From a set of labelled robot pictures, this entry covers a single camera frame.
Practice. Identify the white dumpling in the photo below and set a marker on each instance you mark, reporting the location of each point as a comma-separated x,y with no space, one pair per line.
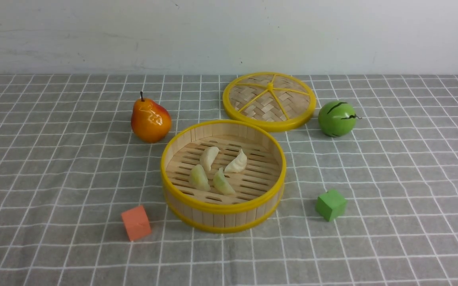
238,164
208,156

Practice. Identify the pale green dumpling front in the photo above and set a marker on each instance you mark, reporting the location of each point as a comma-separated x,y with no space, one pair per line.
221,184

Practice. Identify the pale green dumpling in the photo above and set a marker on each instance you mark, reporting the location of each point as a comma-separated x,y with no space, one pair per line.
198,178
221,184

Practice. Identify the bamboo steamer tray yellow rim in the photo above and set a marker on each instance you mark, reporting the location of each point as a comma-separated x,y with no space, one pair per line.
258,188

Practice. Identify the woven steamer lid yellow rim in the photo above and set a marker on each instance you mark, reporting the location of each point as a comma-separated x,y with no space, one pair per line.
275,102

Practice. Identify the orange red toy pear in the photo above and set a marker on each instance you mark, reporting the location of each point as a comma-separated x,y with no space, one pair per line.
150,122

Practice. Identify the green toy watermelon ball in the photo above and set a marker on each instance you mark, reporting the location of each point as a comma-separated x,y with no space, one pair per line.
337,118

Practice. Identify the green cube block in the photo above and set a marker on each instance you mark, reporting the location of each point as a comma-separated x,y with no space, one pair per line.
331,205

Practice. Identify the orange cube block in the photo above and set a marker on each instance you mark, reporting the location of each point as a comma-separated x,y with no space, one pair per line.
136,223

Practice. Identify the grey checked tablecloth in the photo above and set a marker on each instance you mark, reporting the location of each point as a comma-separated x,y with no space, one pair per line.
70,165

